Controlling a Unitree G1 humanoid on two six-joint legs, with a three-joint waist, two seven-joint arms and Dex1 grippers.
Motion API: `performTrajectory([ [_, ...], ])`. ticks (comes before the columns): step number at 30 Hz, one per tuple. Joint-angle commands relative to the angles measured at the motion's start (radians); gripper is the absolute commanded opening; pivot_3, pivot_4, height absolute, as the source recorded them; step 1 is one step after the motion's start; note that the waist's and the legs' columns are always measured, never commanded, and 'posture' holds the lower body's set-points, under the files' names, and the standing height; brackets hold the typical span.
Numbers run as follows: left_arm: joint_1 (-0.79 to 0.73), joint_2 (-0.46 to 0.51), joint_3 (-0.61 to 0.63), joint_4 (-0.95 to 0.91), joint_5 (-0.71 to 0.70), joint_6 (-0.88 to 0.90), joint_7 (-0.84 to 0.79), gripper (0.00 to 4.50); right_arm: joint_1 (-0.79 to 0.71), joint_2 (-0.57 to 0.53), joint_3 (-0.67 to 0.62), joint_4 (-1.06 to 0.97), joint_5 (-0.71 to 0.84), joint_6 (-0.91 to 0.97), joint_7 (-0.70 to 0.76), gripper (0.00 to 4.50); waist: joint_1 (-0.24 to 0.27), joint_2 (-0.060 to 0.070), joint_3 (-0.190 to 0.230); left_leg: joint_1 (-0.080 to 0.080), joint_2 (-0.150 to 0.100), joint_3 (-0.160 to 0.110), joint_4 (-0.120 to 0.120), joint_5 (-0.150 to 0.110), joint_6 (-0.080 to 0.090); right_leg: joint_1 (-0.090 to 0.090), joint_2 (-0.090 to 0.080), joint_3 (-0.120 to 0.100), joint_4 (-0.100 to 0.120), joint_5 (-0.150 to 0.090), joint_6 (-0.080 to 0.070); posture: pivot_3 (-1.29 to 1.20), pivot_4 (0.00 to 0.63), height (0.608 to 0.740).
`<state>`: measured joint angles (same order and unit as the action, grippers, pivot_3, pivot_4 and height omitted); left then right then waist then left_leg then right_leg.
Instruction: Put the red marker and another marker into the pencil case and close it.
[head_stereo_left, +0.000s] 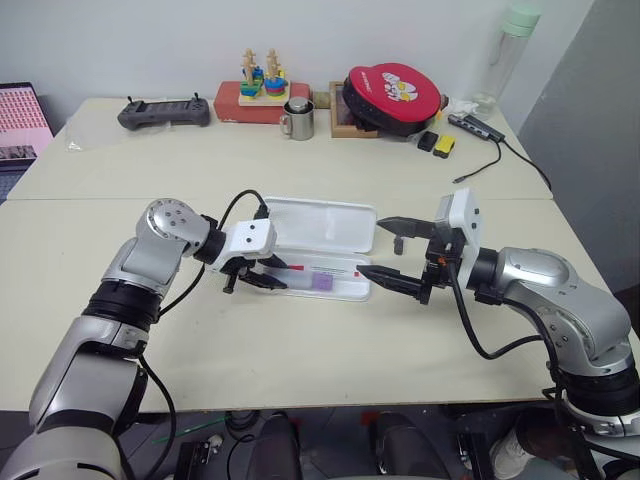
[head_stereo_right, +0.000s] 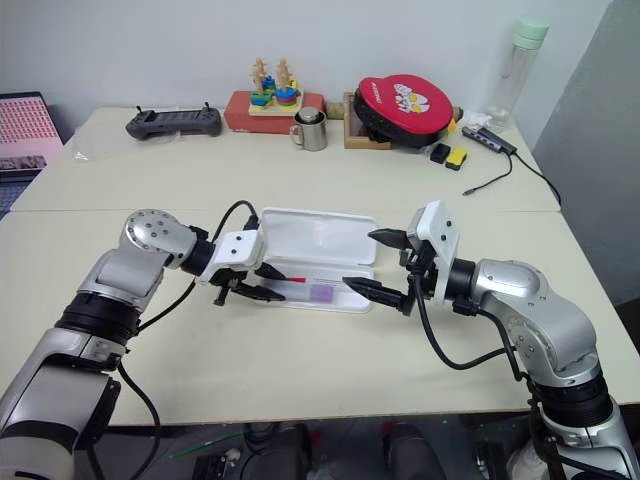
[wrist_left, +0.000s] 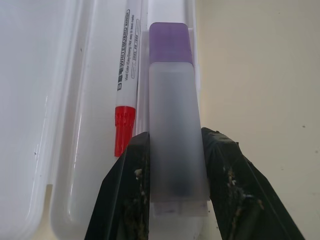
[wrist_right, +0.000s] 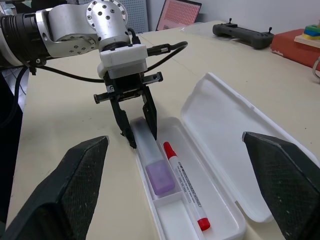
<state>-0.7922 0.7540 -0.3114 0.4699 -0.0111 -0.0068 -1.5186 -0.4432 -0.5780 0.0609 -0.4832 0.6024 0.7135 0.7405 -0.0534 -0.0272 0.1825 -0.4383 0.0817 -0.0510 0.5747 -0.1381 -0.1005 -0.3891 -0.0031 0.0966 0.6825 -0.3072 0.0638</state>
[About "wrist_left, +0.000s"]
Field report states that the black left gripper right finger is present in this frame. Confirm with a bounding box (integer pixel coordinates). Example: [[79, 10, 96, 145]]
[[201, 126, 306, 240]]

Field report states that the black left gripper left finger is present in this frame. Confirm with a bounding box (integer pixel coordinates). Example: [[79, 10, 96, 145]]
[[83, 131, 153, 240]]

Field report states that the purple capped translucent marker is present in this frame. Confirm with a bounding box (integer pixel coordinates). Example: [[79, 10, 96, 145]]
[[148, 21, 210, 219]]

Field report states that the white plastic pencil case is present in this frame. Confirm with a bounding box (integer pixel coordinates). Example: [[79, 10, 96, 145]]
[[0, 0, 204, 240]]

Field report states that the red capped whiteboard marker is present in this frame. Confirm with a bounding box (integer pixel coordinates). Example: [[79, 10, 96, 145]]
[[113, 0, 143, 158]]

